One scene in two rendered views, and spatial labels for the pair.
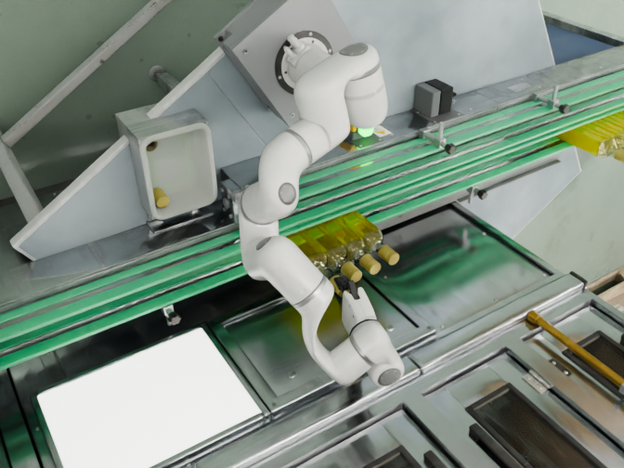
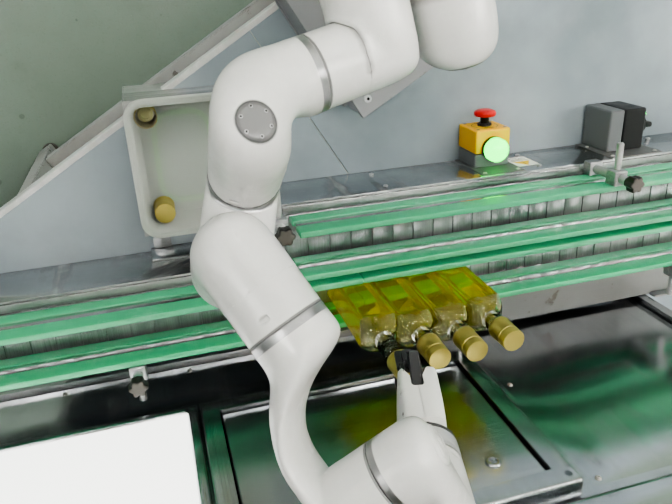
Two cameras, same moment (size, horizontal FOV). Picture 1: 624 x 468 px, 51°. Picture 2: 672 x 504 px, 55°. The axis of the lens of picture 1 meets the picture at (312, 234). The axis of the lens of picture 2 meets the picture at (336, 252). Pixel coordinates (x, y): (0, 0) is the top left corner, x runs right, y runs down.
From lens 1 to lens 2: 0.72 m
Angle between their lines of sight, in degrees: 19
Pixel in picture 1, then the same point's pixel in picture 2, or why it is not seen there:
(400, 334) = (512, 477)
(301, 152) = (306, 65)
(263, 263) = (195, 254)
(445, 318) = (606, 466)
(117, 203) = (107, 212)
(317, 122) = (346, 19)
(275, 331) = not seen: hidden behind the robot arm
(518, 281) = not seen: outside the picture
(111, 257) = (75, 283)
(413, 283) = (556, 400)
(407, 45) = (572, 40)
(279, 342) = not seen: hidden behind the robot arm
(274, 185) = (230, 100)
